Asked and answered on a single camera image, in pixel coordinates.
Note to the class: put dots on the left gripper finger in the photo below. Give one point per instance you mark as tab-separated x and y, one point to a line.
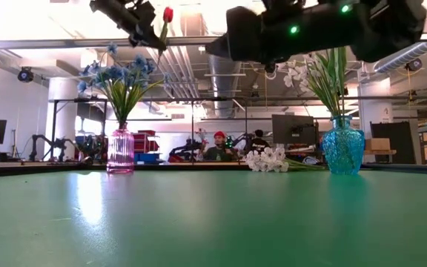
156	37

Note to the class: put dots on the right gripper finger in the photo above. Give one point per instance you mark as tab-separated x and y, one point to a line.
219	48

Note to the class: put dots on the red artificial tulip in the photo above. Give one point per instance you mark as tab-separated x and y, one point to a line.
168	15

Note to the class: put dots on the white artificial flower bunch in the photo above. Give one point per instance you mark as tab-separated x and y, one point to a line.
293	72
269	159

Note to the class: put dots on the pink ribbed glass vase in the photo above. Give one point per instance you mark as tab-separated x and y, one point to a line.
120	152

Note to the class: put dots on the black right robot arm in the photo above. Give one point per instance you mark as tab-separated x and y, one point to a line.
347	33

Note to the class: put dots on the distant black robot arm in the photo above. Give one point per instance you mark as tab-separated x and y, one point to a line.
184	150
56	142

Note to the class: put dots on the blue textured glass vase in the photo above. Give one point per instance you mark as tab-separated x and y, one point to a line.
343	148

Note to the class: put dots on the person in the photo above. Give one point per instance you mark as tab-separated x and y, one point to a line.
219	150
259	142

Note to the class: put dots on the red storage bins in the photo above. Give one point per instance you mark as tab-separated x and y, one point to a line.
145	142

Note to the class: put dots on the white round column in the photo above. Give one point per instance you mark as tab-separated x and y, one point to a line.
63	107

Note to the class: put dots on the blue storage bin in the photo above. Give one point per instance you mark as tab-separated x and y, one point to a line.
148	157

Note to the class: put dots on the white square column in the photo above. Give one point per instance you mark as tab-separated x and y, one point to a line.
376	107

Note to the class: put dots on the brown cardboard box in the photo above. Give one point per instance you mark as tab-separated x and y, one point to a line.
377	144

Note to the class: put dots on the green table mat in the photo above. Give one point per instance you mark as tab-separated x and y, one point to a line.
213	230

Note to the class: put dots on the large black panel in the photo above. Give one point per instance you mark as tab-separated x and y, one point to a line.
402	137

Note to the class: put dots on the silver round ceiling duct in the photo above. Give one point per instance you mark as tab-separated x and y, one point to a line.
224	85

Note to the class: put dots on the black metal rack frame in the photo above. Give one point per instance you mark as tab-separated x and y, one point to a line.
198	99

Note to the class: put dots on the silver corrugated ceiling duct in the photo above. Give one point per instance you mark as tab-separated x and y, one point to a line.
402	57

